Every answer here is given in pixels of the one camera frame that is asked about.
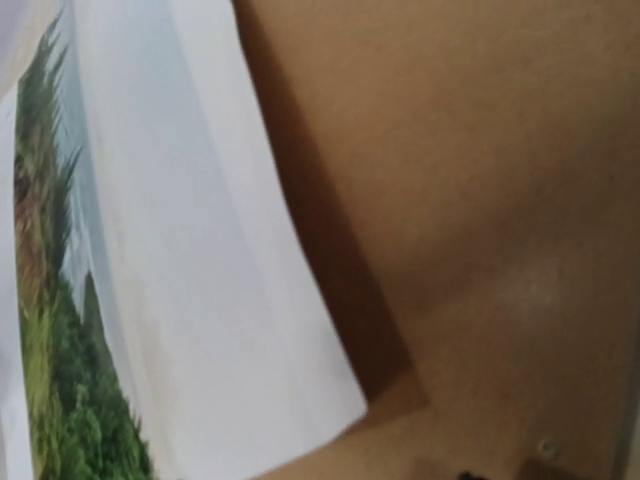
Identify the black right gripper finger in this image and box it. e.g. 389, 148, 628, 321
451, 469, 489, 480

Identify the landscape photo print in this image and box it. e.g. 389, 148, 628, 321
1, 1, 368, 479

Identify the brown cardboard backing board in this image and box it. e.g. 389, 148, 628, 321
235, 1, 639, 479

